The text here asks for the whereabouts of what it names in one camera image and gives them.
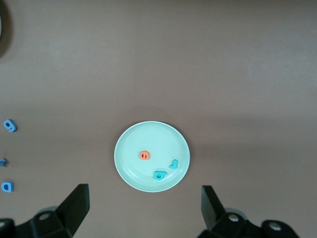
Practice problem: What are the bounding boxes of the blue foam letter D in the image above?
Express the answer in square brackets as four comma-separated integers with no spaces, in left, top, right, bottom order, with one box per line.
[0,181,15,193]

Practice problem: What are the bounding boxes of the pale green plate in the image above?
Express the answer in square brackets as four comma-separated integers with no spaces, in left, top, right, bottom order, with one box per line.
[113,120,191,193]

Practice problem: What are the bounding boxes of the blue foam letter g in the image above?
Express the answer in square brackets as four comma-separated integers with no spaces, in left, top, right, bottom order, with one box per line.
[3,119,18,133]

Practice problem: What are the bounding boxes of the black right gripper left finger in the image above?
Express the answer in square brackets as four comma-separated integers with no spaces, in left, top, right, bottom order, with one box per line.
[0,183,90,238]

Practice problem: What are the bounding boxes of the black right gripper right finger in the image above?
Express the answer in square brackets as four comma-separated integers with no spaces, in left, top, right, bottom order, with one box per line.
[200,185,300,238]

